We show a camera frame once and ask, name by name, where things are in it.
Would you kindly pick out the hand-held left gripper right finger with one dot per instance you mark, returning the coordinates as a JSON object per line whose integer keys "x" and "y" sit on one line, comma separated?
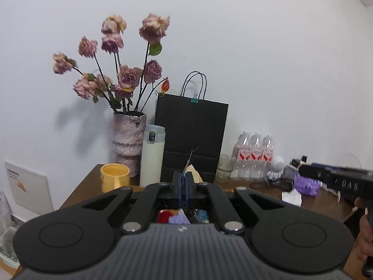
{"x": 189, "y": 189}

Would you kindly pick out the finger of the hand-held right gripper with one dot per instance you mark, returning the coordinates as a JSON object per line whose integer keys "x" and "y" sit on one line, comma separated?
{"x": 306, "y": 171}
{"x": 323, "y": 165}

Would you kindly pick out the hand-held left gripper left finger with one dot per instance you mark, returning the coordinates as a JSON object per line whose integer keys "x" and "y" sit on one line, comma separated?
{"x": 177, "y": 189}

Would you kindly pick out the thin dark strip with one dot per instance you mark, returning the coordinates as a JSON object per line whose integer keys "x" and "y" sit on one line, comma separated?
{"x": 184, "y": 186}

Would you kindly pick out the purple fabric pouch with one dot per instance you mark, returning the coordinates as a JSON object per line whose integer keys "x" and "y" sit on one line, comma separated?
{"x": 179, "y": 219}

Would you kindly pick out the red fabric rose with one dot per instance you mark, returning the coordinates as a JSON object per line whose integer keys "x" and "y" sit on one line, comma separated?
{"x": 164, "y": 216}

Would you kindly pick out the wooden desktop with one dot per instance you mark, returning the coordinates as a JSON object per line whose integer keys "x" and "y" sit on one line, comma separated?
{"x": 320, "y": 207}

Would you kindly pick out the person's right hand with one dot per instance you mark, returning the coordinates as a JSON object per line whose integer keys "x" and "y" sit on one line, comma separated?
{"x": 365, "y": 239}

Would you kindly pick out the purple tissue pack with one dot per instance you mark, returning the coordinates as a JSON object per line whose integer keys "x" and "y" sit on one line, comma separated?
{"x": 307, "y": 185}

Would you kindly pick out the black adapter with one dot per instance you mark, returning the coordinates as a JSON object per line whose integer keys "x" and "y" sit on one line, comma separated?
{"x": 291, "y": 170}

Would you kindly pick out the beige pointed item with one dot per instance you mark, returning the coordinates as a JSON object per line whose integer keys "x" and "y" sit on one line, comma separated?
{"x": 194, "y": 175}

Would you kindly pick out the white robot figure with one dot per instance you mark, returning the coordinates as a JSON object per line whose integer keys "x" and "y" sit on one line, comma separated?
{"x": 276, "y": 166}

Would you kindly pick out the crumpled white tissue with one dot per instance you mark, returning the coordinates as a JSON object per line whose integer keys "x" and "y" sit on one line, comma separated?
{"x": 291, "y": 197}

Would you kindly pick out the cream thermos bottle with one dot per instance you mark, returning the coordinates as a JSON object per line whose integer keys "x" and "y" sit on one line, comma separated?
{"x": 151, "y": 160}

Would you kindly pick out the clear glass cup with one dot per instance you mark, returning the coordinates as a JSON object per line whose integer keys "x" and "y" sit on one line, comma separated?
{"x": 225, "y": 170}

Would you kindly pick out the clear water bottle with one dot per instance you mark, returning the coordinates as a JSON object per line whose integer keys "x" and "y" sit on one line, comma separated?
{"x": 268, "y": 154}
{"x": 256, "y": 157}
{"x": 242, "y": 157}

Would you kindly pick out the black paper bag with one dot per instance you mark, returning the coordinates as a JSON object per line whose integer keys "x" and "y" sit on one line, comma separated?
{"x": 192, "y": 128}

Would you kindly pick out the yellow mug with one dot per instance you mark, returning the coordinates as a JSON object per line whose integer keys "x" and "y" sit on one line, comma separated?
{"x": 115, "y": 176}

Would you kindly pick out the mottled pink ceramic vase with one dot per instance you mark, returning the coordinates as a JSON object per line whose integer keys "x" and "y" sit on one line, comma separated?
{"x": 128, "y": 140}

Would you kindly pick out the teal binder clip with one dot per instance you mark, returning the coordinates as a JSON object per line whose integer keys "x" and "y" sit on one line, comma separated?
{"x": 194, "y": 99}

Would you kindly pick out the dried pink rose bouquet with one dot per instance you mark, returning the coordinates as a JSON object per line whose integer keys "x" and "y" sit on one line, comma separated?
{"x": 128, "y": 75}

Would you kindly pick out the translucent plastic bag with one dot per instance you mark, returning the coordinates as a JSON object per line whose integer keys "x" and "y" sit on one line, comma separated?
{"x": 7, "y": 233}

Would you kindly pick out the white wall panel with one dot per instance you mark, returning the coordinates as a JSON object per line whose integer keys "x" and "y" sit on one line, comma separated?
{"x": 29, "y": 188}

